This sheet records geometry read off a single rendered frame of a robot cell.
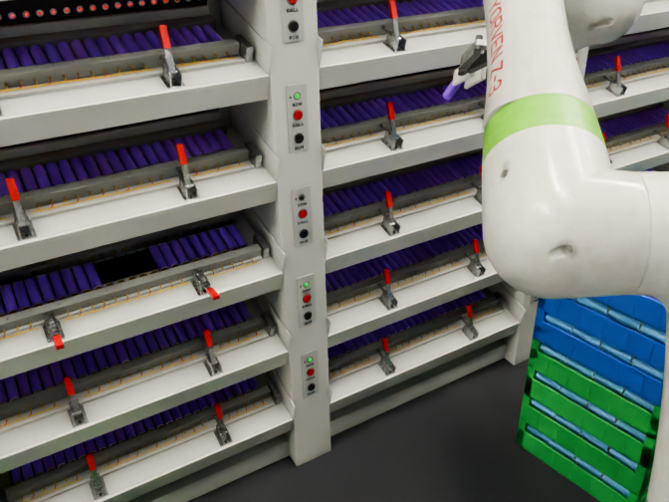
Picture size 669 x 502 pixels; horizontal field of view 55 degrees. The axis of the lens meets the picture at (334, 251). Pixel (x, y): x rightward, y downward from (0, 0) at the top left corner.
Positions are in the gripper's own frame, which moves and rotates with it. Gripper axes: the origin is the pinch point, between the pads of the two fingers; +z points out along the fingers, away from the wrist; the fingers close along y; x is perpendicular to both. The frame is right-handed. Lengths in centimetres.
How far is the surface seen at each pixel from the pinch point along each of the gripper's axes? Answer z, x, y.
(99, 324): 15, -56, -56
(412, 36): 8.8, 8.0, -8.9
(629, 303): -7, -37, 36
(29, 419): 24, -75, -65
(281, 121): 4.7, -15.5, -32.4
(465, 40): 8.1, 10.0, 2.0
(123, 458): 37, -84, -47
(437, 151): 17.3, -10.8, 3.9
